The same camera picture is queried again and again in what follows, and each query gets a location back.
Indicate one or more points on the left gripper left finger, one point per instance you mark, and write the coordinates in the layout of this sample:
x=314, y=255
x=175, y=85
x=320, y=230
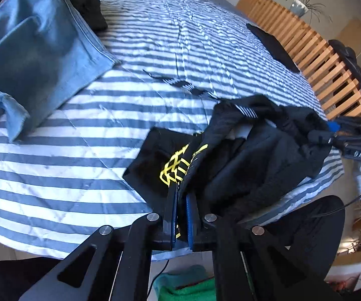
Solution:
x=112, y=264

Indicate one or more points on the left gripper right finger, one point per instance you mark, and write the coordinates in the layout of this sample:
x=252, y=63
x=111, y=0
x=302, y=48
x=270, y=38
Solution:
x=250, y=264

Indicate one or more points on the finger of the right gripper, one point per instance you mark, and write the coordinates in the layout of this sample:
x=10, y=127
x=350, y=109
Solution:
x=322, y=137
x=333, y=126

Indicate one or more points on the black yellow sport pants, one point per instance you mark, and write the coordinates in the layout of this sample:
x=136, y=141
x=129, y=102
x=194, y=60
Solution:
x=252, y=153

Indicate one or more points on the green cloth on floor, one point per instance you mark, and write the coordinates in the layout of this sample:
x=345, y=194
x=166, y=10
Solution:
x=190, y=284

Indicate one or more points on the person black trouser leg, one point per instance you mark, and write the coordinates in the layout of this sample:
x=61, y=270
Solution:
x=312, y=233

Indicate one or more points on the folded black garment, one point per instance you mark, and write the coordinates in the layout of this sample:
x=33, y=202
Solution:
x=274, y=47

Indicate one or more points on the wooden door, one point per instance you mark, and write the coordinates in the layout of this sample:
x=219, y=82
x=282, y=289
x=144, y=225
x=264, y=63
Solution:
x=350, y=35

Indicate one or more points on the potted spider plant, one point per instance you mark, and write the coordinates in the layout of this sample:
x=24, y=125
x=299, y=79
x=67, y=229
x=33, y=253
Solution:
x=314, y=9

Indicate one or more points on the blue denim jacket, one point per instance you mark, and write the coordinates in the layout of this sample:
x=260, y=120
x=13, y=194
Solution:
x=47, y=54

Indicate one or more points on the wooden slatted bed rail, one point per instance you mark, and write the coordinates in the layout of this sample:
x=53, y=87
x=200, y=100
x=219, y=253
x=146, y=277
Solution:
x=335, y=86

